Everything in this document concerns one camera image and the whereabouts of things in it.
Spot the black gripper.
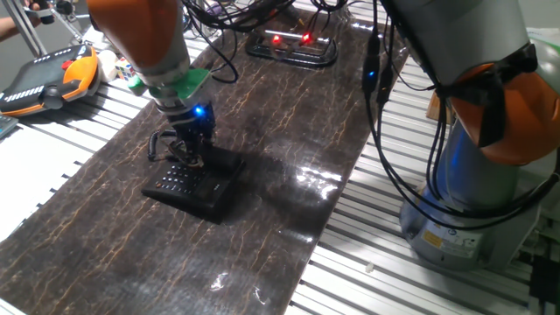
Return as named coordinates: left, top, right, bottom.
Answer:
left=168, top=101, right=218, bottom=170

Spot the black telephone cord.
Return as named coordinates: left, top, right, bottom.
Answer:
left=147, top=129, right=179, bottom=162

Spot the black telephone handset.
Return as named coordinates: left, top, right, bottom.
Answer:
left=192, top=145, right=246, bottom=177

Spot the person's forearm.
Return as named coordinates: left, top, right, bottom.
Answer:
left=0, top=16, right=41, bottom=44

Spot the black telephone base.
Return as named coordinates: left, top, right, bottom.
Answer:
left=140, top=150, right=247, bottom=226

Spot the dark marble pattern mat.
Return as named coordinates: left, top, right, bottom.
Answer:
left=0, top=8, right=415, bottom=315

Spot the white round plastic object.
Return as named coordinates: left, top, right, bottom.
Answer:
left=96, top=49, right=119, bottom=83

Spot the orange and black teach pendant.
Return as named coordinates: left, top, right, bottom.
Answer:
left=0, top=44, right=101, bottom=118

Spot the white paper sheet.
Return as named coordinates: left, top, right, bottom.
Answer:
left=0, top=125, right=85, bottom=242

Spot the black computer keyboard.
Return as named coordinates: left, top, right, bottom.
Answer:
left=0, top=114, right=19, bottom=140

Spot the small wooden block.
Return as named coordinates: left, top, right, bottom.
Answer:
left=426, top=91, right=451, bottom=126

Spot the black metal handle frame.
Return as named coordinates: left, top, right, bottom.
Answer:
left=244, top=28, right=340, bottom=69

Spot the upright aluminium frame post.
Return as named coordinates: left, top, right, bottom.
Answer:
left=3, top=0, right=48, bottom=58

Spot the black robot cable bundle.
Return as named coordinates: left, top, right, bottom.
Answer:
left=181, top=0, right=560, bottom=232

